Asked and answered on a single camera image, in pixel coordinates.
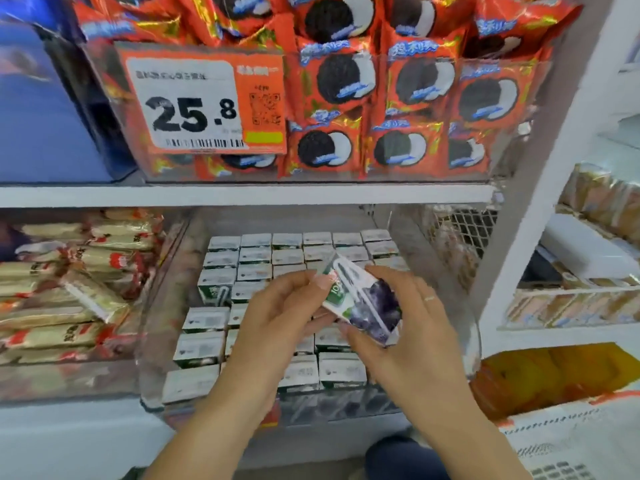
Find person's left hand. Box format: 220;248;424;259
230;269;339;401

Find person's right hand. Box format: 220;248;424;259
340;265;473;416

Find blueberry juice carton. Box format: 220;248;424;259
322;253;404;348

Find rows of white juice cartons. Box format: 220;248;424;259
162;229;413;406

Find person's blue jeans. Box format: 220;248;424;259
363;435;451;480

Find clear plastic display bin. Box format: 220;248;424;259
135;203;483;428
0;207;186;404

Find small orange price tag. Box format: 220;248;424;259
258;399;283;429

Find yellow orange snack packet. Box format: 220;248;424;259
470;341;640;421

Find white flat box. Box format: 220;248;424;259
542;213;640;281

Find pile of yellow wafer bars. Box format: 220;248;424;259
0;207;166;366

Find large white orange price tag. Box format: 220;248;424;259
115;43;288;156

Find stack of red cookie packets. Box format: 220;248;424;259
70;0;583;184

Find blue cardboard display box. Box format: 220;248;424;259
0;19;136;184

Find white wire mesh divider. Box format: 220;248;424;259
420;203;501;291

